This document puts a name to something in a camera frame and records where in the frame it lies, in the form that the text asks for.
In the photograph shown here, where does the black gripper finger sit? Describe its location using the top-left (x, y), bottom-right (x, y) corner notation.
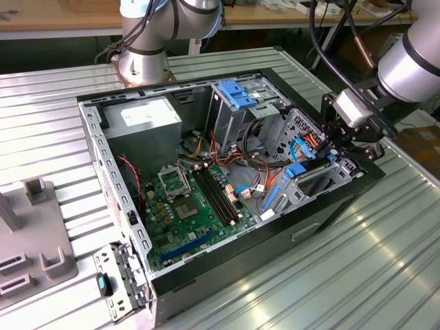
top-left (331, 144), bottom-right (384, 162)
top-left (321, 92), bottom-right (340, 155)

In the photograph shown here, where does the orange power wire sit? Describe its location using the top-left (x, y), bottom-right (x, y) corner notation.
top-left (302, 133), bottom-right (324, 149)

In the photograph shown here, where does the blue data wire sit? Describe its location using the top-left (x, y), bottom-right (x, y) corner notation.
top-left (289, 136), bottom-right (316, 162)

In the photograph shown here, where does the hard disk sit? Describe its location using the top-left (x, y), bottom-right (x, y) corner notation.
top-left (261, 153), bottom-right (337, 213)

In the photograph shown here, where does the grey metal disk bay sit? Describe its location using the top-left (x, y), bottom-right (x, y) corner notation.
top-left (256, 108), bottom-right (360, 221)

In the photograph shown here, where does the small cardboard box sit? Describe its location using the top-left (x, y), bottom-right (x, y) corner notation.
top-left (395, 125), bottom-right (440, 166)

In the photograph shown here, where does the large brown carton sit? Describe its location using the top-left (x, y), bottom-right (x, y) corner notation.
top-left (336, 25), bottom-right (406, 92)

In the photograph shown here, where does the blue plastic drive clip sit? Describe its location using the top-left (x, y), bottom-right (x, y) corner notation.
top-left (219, 80), bottom-right (259, 110)

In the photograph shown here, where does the grey metal drive cage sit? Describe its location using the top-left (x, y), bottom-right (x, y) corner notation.
top-left (207, 77), bottom-right (293, 155)

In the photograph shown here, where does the black RAM slot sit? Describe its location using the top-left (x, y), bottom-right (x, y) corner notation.
top-left (201, 168), bottom-right (237, 223)
top-left (192, 170), bottom-right (229, 227)
top-left (205, 166), bottom-right (240, 221)
top-left (197, 169), bottom-right (232, 225)

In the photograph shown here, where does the black open PC case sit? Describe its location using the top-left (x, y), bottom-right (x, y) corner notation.
top-left (76, 67), bottom-right (386, 327)

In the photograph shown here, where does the metal socket cover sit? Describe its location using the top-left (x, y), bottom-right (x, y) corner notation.
top-left (157, 166), bottom-right (192, 201)

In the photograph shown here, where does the CPU socket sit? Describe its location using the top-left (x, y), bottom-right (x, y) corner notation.
top-left (171, 197), bottom-right (200, 221)

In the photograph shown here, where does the green motherboard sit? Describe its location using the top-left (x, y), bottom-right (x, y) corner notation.
top-left (142, 161), bottom-right (257, 272)

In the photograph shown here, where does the grey power supply unit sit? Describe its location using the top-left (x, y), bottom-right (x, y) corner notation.
top-left (101, 98), bottom-right (182, 179)

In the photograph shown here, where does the blue expansion slot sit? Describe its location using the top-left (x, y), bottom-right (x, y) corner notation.
top-left (159, 229), bottom-right (214, 262)

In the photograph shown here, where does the black clip with blue label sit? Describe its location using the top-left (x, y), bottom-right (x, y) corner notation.
top-left (95, 273), bottom-right (114, 297)

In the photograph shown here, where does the long wooden desk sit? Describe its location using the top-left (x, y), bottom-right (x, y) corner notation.
top-left (0, 0), bottom-right (419, 42)

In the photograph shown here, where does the grey parts rack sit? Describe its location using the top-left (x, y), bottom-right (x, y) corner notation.
top-left (0, 177), bottom-right (79, 307)

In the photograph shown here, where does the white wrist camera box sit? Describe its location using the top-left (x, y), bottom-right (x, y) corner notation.
top-left (335, 89), bottom-right (374, 128)

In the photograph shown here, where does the black cable copper sleeve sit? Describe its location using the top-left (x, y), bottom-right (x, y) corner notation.
top-left (307, 0), bottom-right (413, 96)

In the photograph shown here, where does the orange wire bundle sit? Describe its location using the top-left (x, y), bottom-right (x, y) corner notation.
top-left (206, 130), bottom-right (293, 197)

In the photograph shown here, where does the black cable loop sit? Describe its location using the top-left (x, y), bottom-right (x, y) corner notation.
top-left (241, 117), bottom-right (276, 169)

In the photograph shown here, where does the short blue wire white plug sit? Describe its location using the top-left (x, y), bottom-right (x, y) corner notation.
top-left (236, 184), bottom-right (267, 200)

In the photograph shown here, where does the yellow wire bundle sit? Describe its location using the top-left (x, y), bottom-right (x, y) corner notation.
top-left (187, 139), bottom-right (206, 160)

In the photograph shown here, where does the red and black wire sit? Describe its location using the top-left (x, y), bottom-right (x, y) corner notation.
top-left (117, 155), bottom-right (144, 221)

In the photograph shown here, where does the hanging black cable bundle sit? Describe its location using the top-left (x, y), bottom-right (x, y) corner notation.
top-left (94, 0), bottom-right (162, 65)

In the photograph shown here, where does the grey slot bracket cover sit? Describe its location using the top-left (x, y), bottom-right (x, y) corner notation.
top-left (93, 242), bottom-right (154, 324)

